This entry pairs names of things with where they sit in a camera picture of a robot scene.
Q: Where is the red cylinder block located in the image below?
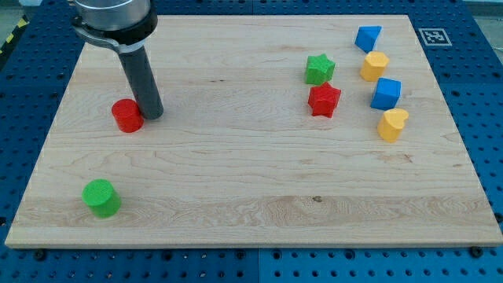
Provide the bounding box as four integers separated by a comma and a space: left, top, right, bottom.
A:
112, 99, 144, 133

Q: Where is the blue cube block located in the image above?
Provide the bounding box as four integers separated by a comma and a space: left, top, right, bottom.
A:
370, 77, 402, 110

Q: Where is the blue triangle block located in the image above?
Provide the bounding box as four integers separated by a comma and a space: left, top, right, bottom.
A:
354, 26, 382, 53

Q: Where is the green star block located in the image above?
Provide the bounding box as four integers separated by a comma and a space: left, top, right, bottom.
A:
305, 53, 336, 86

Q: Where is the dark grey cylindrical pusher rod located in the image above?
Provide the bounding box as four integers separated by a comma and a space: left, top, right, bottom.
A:
119, 46, 163, 119

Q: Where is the green cylinder block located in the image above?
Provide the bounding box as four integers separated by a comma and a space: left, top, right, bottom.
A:
82, 179, 122, 219

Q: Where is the wooden board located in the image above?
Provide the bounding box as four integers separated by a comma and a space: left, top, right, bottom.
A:
6, 15, 502, 249

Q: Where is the yellow heart block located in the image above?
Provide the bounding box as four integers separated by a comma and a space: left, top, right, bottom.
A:
377, 108, 409, 143

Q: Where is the yellow pentagon block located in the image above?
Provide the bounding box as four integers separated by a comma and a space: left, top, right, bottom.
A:
360, 51, 390, 82

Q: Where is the white fiducial marker tag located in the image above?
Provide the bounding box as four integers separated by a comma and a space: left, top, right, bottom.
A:
419, 28, 452, 46

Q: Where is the red star block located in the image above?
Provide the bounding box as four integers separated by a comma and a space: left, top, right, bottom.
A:
308, 82, 342, 118

